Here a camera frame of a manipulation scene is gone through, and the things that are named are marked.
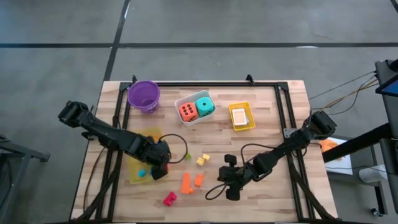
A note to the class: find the small red toy block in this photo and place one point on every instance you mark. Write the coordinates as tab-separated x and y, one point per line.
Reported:
166	167

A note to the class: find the black caster wheel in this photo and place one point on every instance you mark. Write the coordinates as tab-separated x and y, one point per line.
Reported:
377	212

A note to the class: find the orange foam dice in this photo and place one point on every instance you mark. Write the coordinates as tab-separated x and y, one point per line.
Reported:
188	112

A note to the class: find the grey metal stand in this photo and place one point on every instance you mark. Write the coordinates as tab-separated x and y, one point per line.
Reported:
28	153

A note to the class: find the yellow translucent container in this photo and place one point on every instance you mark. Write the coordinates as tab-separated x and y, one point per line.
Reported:
136	179

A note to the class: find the grey metal bracket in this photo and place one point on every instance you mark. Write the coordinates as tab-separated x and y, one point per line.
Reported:
288	133

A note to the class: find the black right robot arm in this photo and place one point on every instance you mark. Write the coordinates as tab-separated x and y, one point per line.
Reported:
280	149

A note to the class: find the grey equipment cart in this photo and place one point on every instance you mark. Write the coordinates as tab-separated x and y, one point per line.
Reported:
390	109

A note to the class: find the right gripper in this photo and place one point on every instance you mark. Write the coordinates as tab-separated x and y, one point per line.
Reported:
233	177

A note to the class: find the teal foam dice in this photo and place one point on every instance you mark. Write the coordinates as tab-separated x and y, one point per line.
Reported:
204	106

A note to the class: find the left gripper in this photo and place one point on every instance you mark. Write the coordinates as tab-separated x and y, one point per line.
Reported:
157	152

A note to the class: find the white tray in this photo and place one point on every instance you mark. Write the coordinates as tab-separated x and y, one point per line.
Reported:
342	165

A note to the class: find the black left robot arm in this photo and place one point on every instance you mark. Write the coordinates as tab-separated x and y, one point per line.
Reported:
105	133

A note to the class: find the large red toy block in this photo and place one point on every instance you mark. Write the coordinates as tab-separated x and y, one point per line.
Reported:
170	199

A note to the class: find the yellow plastic basket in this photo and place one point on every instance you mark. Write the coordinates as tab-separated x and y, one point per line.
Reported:
251	124

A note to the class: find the white card box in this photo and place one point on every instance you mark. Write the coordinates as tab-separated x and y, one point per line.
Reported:
239	117

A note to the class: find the short orange toy block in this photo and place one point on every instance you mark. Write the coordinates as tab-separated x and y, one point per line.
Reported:
199	180

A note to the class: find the black stand beam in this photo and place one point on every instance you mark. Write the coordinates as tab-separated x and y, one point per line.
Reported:
357	143

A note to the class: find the black table clamp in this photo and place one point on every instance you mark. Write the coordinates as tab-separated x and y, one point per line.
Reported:
249	78
134	79

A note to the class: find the blue screen monitor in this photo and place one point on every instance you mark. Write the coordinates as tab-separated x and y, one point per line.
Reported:
390	89

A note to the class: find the long orange toy block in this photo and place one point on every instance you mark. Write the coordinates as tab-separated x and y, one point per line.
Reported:
186	183

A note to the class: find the orange cloth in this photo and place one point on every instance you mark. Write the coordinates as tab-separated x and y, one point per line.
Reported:
329	145

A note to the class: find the lime green toy block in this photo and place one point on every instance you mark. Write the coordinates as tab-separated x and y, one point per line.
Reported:
187	156

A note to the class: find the purple monster face bucket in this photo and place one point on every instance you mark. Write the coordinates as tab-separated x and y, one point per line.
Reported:
143	93

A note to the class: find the white plastic bin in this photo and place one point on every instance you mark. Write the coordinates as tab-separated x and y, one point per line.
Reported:
181	119

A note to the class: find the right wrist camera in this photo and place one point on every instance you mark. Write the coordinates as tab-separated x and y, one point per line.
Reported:
233	194

